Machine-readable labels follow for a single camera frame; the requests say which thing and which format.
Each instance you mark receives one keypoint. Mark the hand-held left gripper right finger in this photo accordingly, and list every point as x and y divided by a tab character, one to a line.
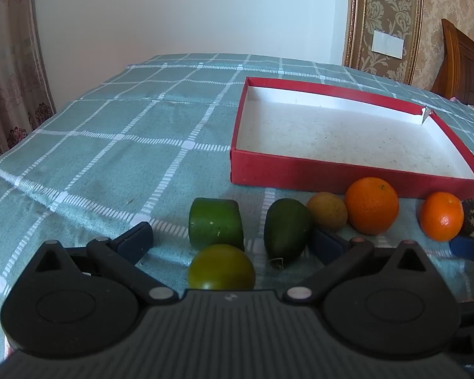
324	244

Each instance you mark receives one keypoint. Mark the patterned beige curtain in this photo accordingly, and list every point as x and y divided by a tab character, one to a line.
8	67

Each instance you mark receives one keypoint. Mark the white light switch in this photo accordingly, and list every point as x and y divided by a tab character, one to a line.
387	43

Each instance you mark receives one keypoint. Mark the dark green avocado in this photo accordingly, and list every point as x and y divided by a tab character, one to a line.
286	229

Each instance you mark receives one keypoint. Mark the green checked tablecloth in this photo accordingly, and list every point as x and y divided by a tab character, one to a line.
102	146

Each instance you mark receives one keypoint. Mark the green round citrus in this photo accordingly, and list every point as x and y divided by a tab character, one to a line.
221	268

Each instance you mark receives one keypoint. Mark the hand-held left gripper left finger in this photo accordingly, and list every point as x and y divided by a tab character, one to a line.
136	239

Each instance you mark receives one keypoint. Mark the green cucumber piece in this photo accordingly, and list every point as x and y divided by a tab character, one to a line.
215	223

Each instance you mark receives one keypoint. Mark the wooden headboard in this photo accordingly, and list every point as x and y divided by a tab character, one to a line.
466	67

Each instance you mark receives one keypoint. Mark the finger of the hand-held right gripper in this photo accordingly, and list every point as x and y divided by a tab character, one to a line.
468	246

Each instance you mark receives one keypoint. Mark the red cardboard box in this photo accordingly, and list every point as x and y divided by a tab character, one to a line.
339	134

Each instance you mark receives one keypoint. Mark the small orange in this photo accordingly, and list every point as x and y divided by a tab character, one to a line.
441	217

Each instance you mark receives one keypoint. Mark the large orange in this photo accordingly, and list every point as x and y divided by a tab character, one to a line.
371	205

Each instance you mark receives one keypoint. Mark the brown kiwi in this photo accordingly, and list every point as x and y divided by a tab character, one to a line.
328	211

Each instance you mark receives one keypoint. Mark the gold wall frame moulding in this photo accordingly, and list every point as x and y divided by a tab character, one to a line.
353	27

